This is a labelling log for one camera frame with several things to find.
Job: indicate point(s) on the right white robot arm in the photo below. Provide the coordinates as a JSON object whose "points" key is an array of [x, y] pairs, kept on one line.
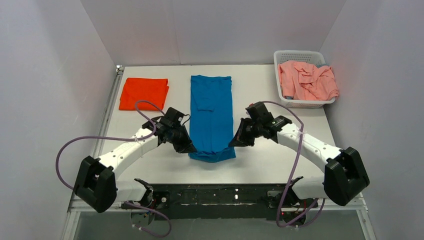
{"points": [[344, 174]]}

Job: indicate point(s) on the white plastic basket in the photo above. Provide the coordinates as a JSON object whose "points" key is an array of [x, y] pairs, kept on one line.
{"points": [[307, 56]]}

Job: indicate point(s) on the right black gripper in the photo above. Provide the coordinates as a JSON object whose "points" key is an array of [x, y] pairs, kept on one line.
{"points": [[245, 131]]}

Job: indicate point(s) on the blue t shirt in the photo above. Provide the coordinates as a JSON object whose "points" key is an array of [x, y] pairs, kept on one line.
{"points": [[211, 125]]}

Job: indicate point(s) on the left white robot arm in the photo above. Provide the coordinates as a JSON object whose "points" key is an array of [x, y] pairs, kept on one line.
{"points": [[97, 182]]}

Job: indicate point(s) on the pink t shirt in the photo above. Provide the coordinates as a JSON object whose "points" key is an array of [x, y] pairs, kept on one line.
{"points": [[307, 82]]}

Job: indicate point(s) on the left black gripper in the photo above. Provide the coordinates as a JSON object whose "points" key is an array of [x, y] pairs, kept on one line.
{"points": [[180, 138]]}

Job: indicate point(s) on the folded orange t shirt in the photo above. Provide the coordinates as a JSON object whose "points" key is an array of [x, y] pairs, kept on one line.
{"points": [[148, 94]]}

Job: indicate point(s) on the aluminium frame rail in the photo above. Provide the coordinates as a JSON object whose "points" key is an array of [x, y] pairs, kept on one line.
{"points": [[265, 162]]}

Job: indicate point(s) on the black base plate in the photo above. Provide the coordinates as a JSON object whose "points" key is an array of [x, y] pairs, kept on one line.
{"points": [[213, 201]]}

